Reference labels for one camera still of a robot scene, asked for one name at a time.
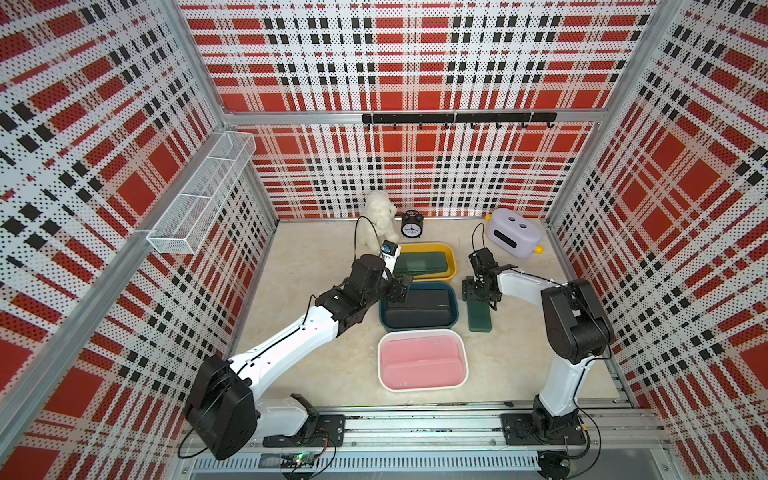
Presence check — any black pencil case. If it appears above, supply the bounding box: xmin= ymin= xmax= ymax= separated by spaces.
xmin=381 ymin=308 xmax=456 ymax=331
xmin=387 ymin=289 xmax=452 ymax=310

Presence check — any green pencil case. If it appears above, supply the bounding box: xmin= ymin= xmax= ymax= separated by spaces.
xmin=467 ymin=299 xmax=492 ymax=333
xmin=394 ymin=251 xmax=449 ymax=277

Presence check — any pink pencil case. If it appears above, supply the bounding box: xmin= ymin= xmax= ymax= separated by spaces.
xmin=381 ymin=359 xmax=466 ymax=390
xmin=380 ymin=332 xmax=465 ymax=371

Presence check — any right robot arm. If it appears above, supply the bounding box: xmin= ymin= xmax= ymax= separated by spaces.
xmin=462 ymin=247 xmax=615 ymax=438

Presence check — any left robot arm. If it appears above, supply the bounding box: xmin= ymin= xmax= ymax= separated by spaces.
xmin=183 ymin=242 xmax=412 ymax=460

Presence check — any teal storage tray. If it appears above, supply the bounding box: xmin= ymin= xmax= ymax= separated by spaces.
xmin=379 ymin=282 xmax=459 ymax=332

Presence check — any yellow storage tray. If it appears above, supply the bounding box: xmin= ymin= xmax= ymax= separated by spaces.
xmin=394 ymin=242 xmax=457 ymax=283

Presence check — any white storage tray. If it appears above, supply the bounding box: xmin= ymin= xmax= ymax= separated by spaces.
xmin=377 ymin=329 xmax=469 ymax=393

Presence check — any lavender toaster toy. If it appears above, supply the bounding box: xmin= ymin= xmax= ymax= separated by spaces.
xmin=485 ymin=208 xmax=543 ymax=259

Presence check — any black alarm clock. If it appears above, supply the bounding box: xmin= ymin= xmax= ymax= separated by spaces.
xmin=401 ymin=210 xmax=424 ymax=239

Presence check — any white plush dog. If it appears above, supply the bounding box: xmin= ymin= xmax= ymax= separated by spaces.
xmin=355 ymin=191 xmax=400 ymax=252

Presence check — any green circuit board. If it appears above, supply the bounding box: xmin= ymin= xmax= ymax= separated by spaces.
xmin=280 ymin=453 xmax=315 ymax=470

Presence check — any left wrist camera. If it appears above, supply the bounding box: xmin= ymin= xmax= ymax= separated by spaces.
xmin=379 ymin=240 xmax=401 ymax=274

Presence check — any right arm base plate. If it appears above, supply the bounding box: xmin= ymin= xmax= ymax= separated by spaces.
xmin=500 ymin=410 xmax=588 ymax=446

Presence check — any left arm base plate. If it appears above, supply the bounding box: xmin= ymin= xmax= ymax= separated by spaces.
xmin=262 ymin=415 xmax=346 ymax=448

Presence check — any black hook rail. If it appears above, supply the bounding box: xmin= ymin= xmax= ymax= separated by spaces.
xmin=361 ymin=112 xmax=558 ymax=126

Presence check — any aluminium rail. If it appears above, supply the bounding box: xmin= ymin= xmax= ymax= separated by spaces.
xmin=179 ymin=404 xmax=667 ymax=454

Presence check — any white wire mesh shelf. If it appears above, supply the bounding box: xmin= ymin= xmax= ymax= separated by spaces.
xmin=147 ymin=131 xmax=256 ymax=255

